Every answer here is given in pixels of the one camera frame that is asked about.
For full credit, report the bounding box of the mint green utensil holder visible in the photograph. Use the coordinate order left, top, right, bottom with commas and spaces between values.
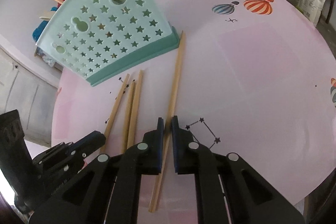
37, 0, 179, 86

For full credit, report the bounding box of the blue plastic bag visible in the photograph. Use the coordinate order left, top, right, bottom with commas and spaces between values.
32, 7, 58, 42

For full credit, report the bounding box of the white door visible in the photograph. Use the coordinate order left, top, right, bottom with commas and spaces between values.
1, 51, 57, 147

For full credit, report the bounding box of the wooden chopstick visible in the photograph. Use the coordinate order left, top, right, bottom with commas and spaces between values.
121, 81, 135, 153
127, 70, 143, 148
148, 31, 186, 213
99, 73, 130, 153

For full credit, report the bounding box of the pink balloon tablecloth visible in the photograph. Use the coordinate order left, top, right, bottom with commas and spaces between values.
52, 0, 335, 223

